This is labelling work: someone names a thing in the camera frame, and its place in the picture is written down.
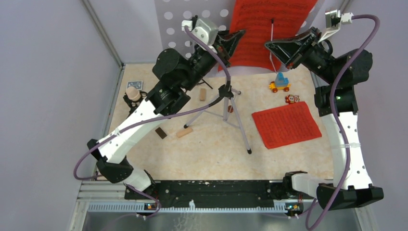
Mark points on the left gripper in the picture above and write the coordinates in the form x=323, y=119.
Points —
x=230, y=44

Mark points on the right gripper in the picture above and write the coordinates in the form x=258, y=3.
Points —
x=286, y=48

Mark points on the red sheet music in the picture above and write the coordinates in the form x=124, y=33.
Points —
x=263, y=21
x=286, y=125

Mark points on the silver music stand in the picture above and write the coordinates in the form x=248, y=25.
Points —
x=177, y=75

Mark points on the toy microphone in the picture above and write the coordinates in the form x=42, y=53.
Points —
x=133, y=98

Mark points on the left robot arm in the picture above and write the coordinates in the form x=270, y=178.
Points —
x=111, y=151

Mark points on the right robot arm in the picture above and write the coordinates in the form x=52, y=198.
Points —
x=337, y=106

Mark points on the yellow toy car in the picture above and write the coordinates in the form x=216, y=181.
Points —
x=280, y=83

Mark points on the small black tripod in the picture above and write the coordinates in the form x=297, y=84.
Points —
x=206, y=83

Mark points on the red owl toy block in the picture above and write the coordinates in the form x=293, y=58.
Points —
x=291, y=99

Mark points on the upright wooden block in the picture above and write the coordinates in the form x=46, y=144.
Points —
x=202, y=95

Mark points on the blue playing card box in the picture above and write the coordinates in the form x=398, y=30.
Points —
x=136, y=84

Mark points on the lying wooden block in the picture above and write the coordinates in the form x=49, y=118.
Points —
x=184, y=132

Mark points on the dark brown block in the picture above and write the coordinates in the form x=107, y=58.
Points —
x=161, y=133

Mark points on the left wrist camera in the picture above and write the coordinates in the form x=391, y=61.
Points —
x=203, y=29

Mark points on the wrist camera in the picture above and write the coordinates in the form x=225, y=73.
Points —
x=203, y=29
x=334, y=19

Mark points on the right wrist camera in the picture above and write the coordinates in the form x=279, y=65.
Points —
x=334, y=19

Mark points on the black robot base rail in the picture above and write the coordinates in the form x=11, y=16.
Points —
x=217, y=193

